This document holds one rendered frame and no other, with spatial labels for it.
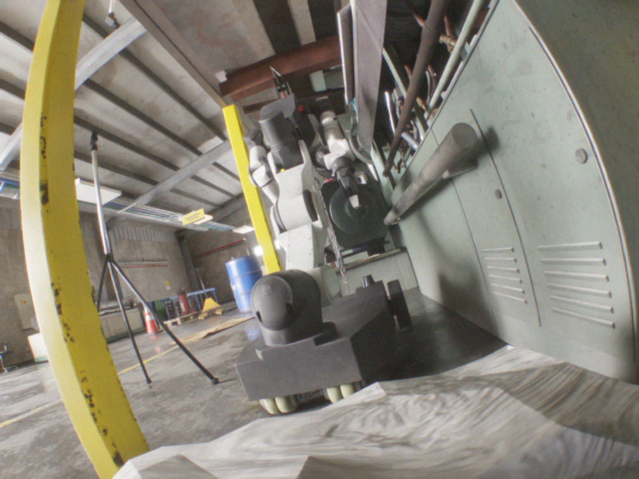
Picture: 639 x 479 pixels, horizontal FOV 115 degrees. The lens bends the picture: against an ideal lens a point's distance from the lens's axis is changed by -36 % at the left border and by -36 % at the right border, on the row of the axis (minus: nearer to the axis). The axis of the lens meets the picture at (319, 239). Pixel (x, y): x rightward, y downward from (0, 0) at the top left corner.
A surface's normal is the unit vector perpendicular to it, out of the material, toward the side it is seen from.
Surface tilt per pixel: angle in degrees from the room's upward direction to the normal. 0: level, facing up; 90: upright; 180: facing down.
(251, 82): 90
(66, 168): 90
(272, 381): 90
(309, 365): 90
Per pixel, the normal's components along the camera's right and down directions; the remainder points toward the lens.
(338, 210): 0.12, -0.14
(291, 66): -0.11, -0.05
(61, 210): 0.95, -0.31
